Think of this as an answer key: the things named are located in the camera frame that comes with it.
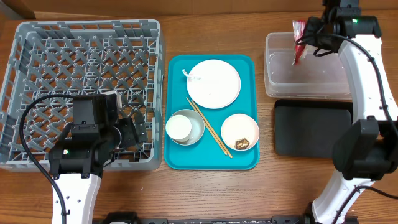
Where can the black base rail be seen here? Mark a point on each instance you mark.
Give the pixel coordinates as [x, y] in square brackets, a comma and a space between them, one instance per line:
[132, 218]

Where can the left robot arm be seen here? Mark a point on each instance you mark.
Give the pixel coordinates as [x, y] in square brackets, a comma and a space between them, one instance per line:
[84, 148]

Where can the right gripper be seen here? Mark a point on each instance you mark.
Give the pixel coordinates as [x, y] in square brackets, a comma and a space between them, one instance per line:
[310, 23]

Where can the wooden chopstick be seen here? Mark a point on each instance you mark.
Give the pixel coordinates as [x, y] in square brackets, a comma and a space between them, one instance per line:
[211, 129]
[206, 127]

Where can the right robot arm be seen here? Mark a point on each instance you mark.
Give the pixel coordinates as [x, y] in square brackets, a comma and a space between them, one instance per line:
[368, 149]

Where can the red sauce packet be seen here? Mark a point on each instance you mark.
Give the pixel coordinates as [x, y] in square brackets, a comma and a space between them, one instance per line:
[300, 51]

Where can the brown food scrap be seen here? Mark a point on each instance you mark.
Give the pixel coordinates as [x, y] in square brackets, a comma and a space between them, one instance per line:
[242, 144]

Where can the lower wooden chopstick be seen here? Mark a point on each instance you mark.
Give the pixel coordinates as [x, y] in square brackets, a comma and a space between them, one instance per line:
[206, 127]

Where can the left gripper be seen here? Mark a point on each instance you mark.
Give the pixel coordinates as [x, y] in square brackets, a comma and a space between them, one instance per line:
[137, 130]

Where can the pink small bowl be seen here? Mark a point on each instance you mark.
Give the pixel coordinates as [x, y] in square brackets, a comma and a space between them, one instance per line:
[239, 126]

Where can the large white plate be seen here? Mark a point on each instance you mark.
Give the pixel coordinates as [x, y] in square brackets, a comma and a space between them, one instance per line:
[219, 86]

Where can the clear plastic bin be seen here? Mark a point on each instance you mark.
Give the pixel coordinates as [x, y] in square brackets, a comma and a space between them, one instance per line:
[313, 77]

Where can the white cup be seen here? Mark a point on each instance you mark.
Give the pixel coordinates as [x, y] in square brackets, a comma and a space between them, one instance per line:
[178, 128]

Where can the white napkin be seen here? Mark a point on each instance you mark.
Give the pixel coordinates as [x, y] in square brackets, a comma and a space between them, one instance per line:
[191, 76]

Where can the grey dishwasher rack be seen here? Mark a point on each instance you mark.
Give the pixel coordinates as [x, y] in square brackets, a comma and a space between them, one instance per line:
[51, 61]

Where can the black rectangular tray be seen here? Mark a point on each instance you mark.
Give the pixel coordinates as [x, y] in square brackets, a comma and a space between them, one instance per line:
[309, 128]

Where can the grey-green bowl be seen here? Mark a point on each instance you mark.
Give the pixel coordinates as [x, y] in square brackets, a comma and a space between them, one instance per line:
[198, 126]

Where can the teal plastic tray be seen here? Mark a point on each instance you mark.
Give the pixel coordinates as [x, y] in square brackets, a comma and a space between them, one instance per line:
[210, 152]

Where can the upper wooden chopstick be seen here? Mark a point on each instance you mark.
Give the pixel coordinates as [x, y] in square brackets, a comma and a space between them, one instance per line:
[211, 129]

